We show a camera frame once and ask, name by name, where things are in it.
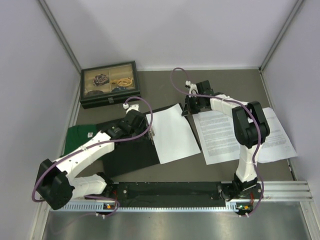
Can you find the metal folder clip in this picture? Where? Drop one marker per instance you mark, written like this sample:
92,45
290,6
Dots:
151,134

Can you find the grey slotted cable duct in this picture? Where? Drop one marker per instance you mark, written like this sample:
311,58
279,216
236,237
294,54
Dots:
106,207

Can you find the white folder black inside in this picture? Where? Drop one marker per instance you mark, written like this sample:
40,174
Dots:
131,156

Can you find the printed white paper sheets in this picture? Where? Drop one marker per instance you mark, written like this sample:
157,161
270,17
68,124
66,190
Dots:
277,145

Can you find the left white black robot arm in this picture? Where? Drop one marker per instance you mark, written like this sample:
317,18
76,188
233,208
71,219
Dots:
57,182

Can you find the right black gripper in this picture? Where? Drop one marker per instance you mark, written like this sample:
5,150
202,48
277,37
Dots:
188,110

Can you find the printed text paper sheet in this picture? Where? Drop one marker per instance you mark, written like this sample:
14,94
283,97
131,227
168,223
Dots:
217,138

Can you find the aluminium rail frame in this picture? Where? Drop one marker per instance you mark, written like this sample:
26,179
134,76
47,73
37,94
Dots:
275,191

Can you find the dark green glass-lid box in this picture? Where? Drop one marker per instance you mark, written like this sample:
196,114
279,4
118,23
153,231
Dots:
108,85

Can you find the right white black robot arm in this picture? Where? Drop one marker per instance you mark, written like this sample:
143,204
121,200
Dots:
250,127

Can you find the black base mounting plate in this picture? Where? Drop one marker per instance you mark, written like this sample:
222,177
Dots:
177,194

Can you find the green folded t-shirt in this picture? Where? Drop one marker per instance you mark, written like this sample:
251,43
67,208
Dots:
77,136

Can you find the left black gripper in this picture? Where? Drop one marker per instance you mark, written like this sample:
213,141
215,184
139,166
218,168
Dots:
143,126

